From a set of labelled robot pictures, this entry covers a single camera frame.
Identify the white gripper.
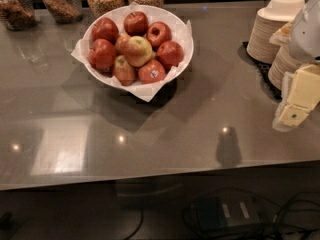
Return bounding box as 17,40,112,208
269,0,320,132

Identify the paper bowl stack back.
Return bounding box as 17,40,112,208
246,0,305,64

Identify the white bowl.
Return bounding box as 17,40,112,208
78,4,194,88

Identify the red apple with sticker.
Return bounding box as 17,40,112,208
138,59,166,84

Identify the yellow green apple centre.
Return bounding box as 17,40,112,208
124,36,153,67

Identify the red yellow apple front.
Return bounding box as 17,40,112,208
111,55,136,86

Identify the reddish apple under centre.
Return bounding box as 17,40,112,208
115,33,131,55

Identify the paper plate stack front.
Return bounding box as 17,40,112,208
268,45,302,90

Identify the black rubber mat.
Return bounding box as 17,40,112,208
247,53,282,102

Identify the white paper liner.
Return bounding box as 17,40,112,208
70,2,194,103

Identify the black power box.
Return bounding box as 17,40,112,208
194,195,264,231

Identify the glass jar with label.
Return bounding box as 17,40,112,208
42,0,82,24

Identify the glass jar far left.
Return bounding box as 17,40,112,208
0,0,36,31

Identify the black cables right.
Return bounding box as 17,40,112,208
181,187,320,240

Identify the black cable left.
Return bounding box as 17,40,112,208
123,208,145,240

